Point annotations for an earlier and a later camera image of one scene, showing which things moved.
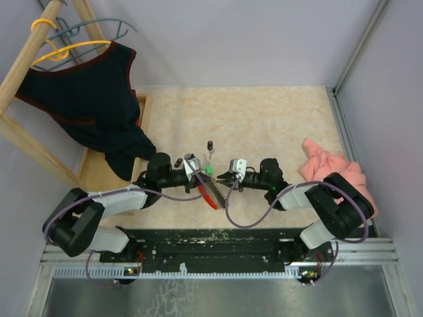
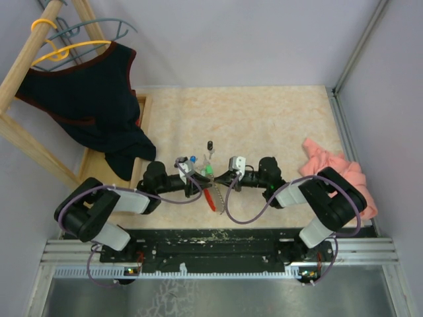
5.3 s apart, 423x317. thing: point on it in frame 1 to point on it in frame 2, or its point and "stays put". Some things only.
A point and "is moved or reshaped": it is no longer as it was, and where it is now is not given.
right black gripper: [228, 175] stays put
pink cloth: [320, 163] stays put
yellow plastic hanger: [61, 53] stays put
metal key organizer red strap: [207, 197] is moved or reshaped
